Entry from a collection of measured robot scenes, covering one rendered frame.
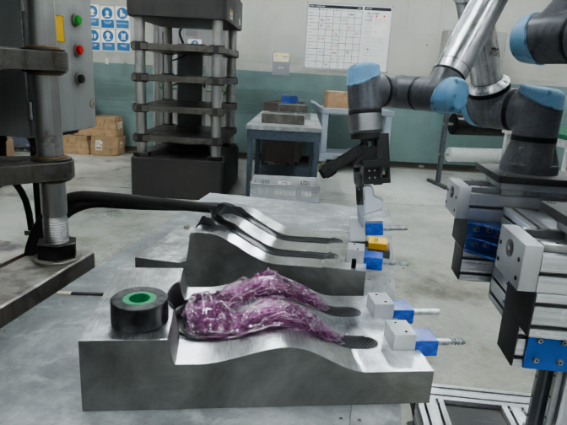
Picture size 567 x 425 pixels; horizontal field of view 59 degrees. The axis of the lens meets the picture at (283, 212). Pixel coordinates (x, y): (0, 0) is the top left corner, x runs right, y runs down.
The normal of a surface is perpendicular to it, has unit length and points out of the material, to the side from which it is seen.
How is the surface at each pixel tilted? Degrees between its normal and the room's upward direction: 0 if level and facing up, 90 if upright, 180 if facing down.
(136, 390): 90
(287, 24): 90
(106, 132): 84
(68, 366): 0
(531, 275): 90
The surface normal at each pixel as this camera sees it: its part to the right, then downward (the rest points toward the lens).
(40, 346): 0.05, -0.96
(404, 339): 0.11, 0.27
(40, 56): 0.67, 0.23
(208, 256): -0.19, 0.25
